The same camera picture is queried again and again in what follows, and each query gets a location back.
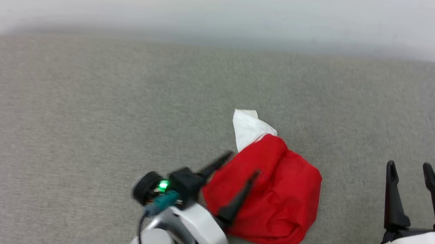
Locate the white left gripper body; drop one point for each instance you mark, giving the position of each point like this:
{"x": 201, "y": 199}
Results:
{"x": 204, "y": 228}

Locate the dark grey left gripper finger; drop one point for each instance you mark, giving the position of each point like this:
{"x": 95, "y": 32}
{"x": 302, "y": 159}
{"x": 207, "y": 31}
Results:
{"x": 237, "y": 201}
{"x": 216, "y": 162}

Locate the red white jersey garment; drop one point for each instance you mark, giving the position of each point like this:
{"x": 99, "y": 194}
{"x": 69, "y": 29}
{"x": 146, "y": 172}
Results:
{"x": 279, "y": 196}

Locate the grey fabric sofa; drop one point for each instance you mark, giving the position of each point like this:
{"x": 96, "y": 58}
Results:
{"x": 76, "y": 121}

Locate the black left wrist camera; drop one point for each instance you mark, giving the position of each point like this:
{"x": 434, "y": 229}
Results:
{"x": 185, "y": 182}

